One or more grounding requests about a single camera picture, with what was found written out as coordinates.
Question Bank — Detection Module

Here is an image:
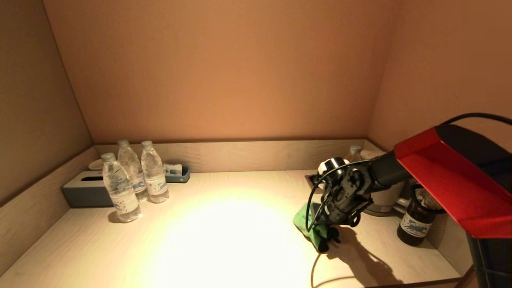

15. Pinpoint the clear water bottle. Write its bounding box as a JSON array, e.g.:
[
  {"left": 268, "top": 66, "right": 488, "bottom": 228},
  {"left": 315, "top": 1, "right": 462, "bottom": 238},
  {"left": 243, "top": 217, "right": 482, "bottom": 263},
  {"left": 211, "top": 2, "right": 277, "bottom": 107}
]
[
  {"left": 140, "top": 140, "right": 170, "bottom": 204},
  {"left": 117, "top": 139, "right": 148, "bottom": 202},
  {"left": 101, "top": 152, "right": 141, "bottom": 223}
]

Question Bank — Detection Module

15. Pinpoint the dark liquid bottle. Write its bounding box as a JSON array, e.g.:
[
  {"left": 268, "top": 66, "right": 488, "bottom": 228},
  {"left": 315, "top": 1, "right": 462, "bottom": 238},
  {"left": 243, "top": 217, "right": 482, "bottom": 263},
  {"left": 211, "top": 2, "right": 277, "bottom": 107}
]
[{"left": 397, "top": 184, "right": 445, "bottom": 246}]

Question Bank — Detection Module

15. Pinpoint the amber tea bottle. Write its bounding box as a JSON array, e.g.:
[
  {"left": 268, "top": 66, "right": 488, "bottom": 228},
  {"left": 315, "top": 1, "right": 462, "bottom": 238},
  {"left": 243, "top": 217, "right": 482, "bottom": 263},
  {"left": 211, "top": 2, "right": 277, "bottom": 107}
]
[{"left": 345, "top": 145, "right": 363, "bottom": 162}]

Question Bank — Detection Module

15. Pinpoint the white electric kettle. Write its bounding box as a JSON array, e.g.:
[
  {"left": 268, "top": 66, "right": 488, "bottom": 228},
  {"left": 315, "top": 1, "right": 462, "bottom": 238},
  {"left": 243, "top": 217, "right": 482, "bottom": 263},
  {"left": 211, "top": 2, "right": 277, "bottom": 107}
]
[{"left": 359, "top": 150, "right": 413, "bottom": 214}]

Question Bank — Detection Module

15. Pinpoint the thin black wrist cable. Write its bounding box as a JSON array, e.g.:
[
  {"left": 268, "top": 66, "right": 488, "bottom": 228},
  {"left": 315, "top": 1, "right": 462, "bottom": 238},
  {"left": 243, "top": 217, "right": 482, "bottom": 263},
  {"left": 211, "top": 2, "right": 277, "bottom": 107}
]
[{"left": 306, "top": 160, "right": 370, "bottom": 233}]

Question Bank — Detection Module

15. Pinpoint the green microfibre cloth black trim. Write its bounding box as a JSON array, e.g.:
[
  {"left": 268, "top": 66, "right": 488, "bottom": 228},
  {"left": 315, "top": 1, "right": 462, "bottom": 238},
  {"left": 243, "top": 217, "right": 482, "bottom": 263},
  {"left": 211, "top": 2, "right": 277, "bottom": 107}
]
[{"left": 293, "top": 202, "right": 341, "bottom": 253}]

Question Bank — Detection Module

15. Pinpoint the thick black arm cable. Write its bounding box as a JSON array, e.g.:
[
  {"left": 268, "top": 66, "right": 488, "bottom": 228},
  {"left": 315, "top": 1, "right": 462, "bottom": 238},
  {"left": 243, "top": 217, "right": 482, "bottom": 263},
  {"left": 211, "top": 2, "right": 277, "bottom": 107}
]
[{"left": 439, "top": 112, "right": 512, "bottom": 126}]

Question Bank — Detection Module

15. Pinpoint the small blue tray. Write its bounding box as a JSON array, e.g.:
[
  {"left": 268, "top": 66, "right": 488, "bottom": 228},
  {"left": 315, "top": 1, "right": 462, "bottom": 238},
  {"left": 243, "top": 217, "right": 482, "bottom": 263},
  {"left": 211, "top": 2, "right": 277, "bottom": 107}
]
[{"left": 164, "top": 165, "right": 190, "bottom": 184}]

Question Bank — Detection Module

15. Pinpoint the grey-blue tissue box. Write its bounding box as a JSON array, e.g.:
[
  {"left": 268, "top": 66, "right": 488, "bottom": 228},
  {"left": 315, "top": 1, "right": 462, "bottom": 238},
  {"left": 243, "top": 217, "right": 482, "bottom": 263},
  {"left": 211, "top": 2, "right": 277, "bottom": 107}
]
[{"left": 62, "top": 171, "right": 115, "bottom": 208}]

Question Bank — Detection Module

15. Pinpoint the grey kettle base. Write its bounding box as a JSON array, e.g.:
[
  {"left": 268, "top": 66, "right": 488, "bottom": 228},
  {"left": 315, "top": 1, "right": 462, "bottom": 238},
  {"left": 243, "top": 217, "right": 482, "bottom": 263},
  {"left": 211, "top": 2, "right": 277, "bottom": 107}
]
[{"left": 362, "top": 204, "right": 409, "bottom": 217}]

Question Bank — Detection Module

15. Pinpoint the white round wrist camera mount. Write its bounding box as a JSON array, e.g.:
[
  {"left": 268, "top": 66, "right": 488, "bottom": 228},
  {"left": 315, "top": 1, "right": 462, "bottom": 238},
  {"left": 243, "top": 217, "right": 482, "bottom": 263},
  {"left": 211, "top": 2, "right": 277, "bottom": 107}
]
[{"left": 318, "top": 157, "right": 349, "bottom": 179}]

